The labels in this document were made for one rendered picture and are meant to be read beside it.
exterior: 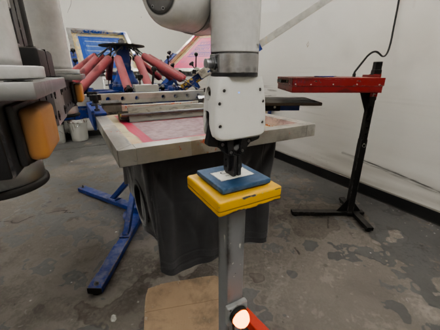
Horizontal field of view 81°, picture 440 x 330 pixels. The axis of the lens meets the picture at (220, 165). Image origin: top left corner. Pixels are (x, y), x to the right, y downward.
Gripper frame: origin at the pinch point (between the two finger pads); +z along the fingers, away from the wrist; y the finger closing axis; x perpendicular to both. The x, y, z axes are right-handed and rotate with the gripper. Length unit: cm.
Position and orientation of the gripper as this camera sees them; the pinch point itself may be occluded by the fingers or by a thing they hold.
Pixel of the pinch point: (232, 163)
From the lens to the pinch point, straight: 46.4
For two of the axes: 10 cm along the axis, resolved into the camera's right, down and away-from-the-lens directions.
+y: 8.7, -1.7, 4.6
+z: 0.0, 9.4, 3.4
